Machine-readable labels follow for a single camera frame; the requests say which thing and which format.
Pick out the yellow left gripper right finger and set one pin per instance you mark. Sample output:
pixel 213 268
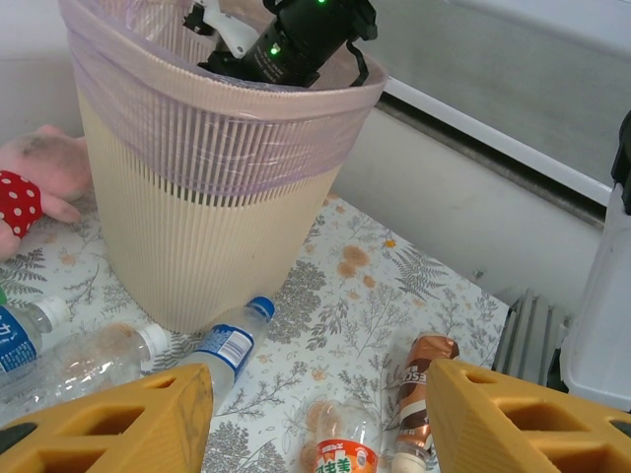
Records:
pixel 443 404

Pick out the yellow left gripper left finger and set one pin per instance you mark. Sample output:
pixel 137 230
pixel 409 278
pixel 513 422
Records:
pixel 194 399

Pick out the brown coffee drink bottle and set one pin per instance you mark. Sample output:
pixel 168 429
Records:
pixel 419 384

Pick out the crushed clear bottle white cap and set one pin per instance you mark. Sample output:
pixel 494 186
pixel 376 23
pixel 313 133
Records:
pixel 98 359

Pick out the clear bottle orange label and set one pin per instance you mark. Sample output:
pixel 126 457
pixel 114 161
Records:
pixel 345 458

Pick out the clear bottle blue label white cap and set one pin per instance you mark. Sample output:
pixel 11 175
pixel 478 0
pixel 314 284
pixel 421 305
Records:
pixel 20 345

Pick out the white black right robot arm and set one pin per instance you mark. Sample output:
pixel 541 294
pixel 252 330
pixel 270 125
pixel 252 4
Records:
pixel 606 295

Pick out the pink plastic bin liner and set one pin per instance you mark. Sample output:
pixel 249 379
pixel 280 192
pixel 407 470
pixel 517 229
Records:
pixel 222 148

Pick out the beige slatted waste bin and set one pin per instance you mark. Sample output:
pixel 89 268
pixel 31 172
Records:
pixel 197 246

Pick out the floral tablecloth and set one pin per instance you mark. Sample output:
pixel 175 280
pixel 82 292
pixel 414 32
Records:
pixel 345 305

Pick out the pink plush toy polka-dot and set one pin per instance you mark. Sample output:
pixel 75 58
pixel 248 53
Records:
pixel 49 157

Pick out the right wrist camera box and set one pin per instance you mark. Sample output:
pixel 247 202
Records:
pixel 227 27

